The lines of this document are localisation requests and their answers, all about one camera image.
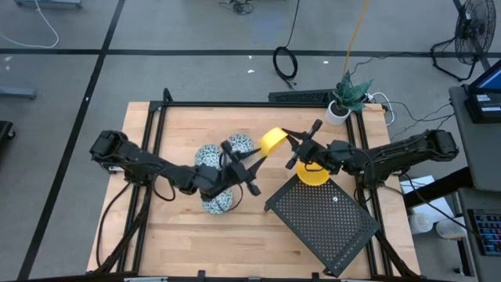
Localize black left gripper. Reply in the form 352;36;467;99
197;140;269;197

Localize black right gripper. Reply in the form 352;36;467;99
281;120;349;173

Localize patterned teal ceramic bowl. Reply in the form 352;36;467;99
226;133;255;156
200;187;234;215
194;144;225;169

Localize yellow plastic mini bowl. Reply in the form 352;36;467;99
259;126;290;158
296;160;331;187

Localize white plant pot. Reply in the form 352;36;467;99
324;99;352;127

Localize black power strip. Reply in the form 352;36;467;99
268;89;337;105

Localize green leafy plant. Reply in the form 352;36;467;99
332;70;375;113

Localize black perforated metal shelf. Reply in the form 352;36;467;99
264;160;381;278

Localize white paper roll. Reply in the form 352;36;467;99
435;218;467;240
409;212;434;235

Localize grey desk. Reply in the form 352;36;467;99
449;85;501;193

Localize black desktop device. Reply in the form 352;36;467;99
463;92;501;125

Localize computer monitor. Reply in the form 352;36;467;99
467;58;501;95

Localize black floor fan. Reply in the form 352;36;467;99
430;0;497;82

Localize backlit computer keyboard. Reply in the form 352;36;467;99
467;208;501;258

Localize grey furniture foot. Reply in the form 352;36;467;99
0;86;38;101

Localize grey cart base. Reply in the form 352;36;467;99
14;0;83;9

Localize black aluminium table frame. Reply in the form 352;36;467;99
93;88;422;282

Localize coiled black floor cable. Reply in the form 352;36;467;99
272;0;301;90

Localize white power cable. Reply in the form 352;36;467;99
367;92;396;127

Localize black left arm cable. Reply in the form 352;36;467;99
151;172;177;203

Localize thin black floor cables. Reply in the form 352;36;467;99
351;50;456;157

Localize yellow hanging cable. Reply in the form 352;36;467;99
342;0;371;79

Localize black cable bundle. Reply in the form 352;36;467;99
218;0;256;16

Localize white floor cable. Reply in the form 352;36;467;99
0;0;60;50

